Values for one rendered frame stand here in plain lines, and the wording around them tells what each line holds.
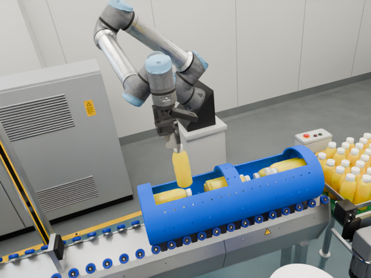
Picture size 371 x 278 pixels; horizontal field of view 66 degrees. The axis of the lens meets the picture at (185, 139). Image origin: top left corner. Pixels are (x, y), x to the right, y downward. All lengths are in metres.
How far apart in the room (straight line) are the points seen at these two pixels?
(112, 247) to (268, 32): 3.81
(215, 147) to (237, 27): 2.53
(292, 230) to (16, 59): 3.05
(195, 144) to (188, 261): 0.85
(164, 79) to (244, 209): 0.71
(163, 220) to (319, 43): 4.45
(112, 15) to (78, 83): 1.08
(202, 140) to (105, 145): 1.10
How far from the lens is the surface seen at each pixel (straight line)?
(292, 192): 1.45
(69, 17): 3.75
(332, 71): 5.65
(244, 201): 1.35
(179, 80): 1.89
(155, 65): 0.98
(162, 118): 1.07
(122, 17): 1.60
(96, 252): 1.56
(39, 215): 1.79
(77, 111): 2.64
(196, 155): 2.07
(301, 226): 1.66
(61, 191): 3.03
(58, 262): 1.51
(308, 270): 1.27
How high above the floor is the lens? 2.05
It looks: 30 degrees down
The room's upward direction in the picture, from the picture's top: 7 degrees counter-clockwise
